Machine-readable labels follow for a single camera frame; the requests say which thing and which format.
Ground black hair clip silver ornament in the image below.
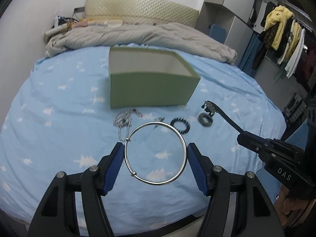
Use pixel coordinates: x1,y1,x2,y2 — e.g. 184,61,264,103
201,101,245,134

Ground person's right hand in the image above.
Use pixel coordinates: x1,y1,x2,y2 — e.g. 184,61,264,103
274,185,315,237

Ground green cardboard box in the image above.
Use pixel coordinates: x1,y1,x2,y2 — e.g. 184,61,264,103
108,47,200,109

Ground grey duvet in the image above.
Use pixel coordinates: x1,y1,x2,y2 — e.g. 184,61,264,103
45,23,238,64

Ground yellow hanging garment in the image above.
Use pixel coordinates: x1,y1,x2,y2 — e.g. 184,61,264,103
263,4,295,52

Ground silver ball chain necklace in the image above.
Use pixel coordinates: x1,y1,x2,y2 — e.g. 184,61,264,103
112,107,144,141

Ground pillows with yellow trim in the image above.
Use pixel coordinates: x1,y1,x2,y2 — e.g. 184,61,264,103
71,19,123,29

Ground cream quilted headboard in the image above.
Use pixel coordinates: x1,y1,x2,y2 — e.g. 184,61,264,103
85,0,199,28

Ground blue chair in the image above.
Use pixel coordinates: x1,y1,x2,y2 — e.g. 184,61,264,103
209,24,227,44

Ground light blue star bedsheet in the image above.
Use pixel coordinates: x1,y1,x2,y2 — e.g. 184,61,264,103
1,47,286,235

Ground silver bangle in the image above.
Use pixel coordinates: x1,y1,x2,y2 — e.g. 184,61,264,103
124,121,187,186

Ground white hanging garment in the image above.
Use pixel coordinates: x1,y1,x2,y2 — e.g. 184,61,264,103
285,29,305,79

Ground white rolled paper tube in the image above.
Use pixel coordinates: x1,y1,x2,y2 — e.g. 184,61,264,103
43,24,71,39

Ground black spiral hair tie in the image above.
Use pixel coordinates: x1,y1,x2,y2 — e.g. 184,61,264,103
169,117,190,135
197,112,214,129

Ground grey wardrobe cabinet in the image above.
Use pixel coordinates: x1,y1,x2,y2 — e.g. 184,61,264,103
196,0,255,65

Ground blue curtain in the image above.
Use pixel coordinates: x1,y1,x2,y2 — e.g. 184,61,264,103
237,32,262,77

